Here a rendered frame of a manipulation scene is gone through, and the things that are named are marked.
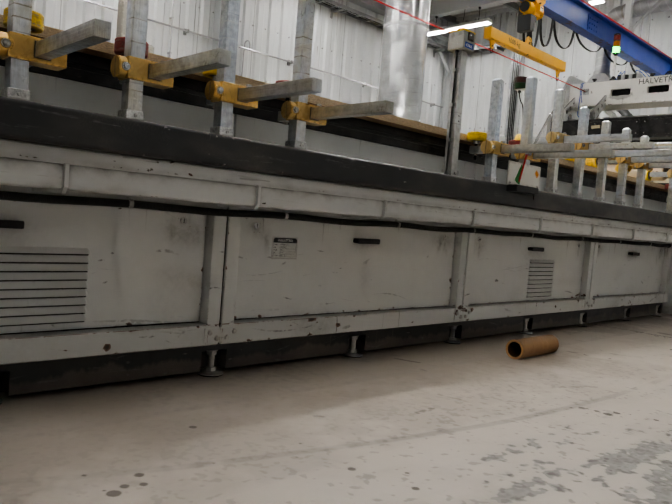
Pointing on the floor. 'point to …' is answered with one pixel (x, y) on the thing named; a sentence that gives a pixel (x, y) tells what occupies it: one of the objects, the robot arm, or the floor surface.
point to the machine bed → (459, 284)
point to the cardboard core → (532, 346)
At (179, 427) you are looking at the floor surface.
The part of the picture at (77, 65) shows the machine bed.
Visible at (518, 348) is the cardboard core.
